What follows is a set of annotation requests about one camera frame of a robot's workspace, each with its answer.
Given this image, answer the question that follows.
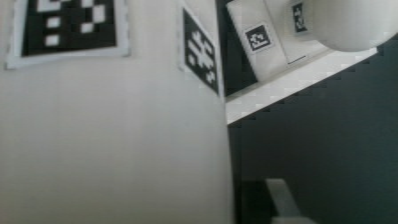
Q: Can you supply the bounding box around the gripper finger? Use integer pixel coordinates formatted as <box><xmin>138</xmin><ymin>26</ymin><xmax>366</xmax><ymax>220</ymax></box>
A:
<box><xmin>238</xmin><ymin>178</ymin><xmax>316</xmax><ymax>224</ymax></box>

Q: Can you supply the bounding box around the white lamp shade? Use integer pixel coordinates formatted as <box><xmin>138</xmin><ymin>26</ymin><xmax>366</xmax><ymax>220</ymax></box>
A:
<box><xmin>0</xmin><ymin>0</ymin><xmax>232</xmax><ymax>224</ymax></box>

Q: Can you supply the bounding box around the white lamp base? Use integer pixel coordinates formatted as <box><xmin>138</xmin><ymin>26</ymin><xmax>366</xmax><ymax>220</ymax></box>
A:
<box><xmin>227</xmin><ymin>0</ymin><xmax>328</xmax><ymax>82</ymax></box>

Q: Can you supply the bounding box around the white lamp bulb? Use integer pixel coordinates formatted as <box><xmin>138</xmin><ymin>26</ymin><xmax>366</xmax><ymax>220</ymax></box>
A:
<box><xmin>286</xmin><ymin>0</ymin><xmax>398</xmax><ymax>52</ymax></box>

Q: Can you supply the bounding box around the white frame wall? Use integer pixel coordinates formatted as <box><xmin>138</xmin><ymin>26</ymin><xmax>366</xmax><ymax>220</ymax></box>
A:
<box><xmin>225</xmin><ymin>48</ymin><xmax>378</xmax><ymax>124</ymax></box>

